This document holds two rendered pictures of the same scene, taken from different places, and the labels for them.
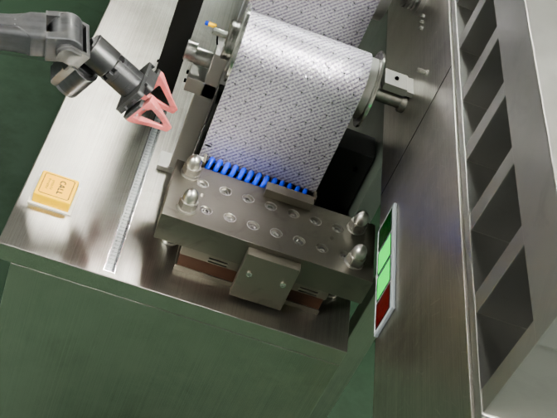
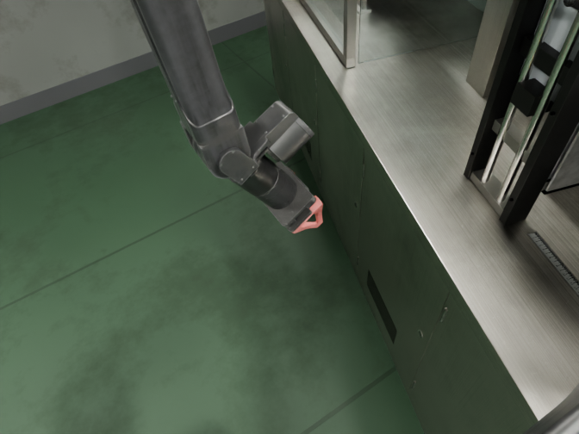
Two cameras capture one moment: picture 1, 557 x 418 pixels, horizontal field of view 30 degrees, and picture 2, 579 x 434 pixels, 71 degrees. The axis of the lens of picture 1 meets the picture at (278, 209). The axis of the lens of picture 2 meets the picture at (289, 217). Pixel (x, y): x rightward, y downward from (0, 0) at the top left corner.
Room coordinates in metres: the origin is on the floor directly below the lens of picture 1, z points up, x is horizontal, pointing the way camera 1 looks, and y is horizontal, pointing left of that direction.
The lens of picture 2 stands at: (1.37, 0.79, 1.59)
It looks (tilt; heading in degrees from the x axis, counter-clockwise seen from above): 50 degrees down; 2
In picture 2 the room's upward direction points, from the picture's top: 8 degrees counter-clockwise
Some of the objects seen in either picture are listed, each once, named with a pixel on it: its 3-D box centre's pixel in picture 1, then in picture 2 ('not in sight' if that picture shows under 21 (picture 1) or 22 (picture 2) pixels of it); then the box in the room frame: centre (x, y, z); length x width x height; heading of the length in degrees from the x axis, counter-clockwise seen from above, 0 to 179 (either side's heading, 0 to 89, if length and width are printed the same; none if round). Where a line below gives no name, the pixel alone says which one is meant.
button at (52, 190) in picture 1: (55, 191); not in sight; (1.42, 0.39, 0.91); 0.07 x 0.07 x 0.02; 10
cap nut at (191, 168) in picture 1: (193, 164); not in sight; (1.49, 0.18, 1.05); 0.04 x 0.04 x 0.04
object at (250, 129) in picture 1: (272, 139); not in sight; (1.58, 0.06, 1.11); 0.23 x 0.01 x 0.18; 100
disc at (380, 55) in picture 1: (368, 89); not in sight; (1.67, -0.06, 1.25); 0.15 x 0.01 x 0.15; 10
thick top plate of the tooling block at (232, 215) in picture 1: (268, 230); not in sight; (1.47, 0.00, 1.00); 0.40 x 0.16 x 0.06; 100
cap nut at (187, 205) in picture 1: (190, 198); not in sight; (1.40, 0.15, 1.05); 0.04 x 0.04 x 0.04
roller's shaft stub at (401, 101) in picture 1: (388, 95); not in sight; (1.67, -0.10, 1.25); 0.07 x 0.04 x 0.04; 100
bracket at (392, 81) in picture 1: (398, 82); not in sight; (1.67, -0.10, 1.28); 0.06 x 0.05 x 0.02; 100
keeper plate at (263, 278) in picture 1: (264, 279); not in sight; (1.39, -0.03, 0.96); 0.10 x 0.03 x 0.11; 100
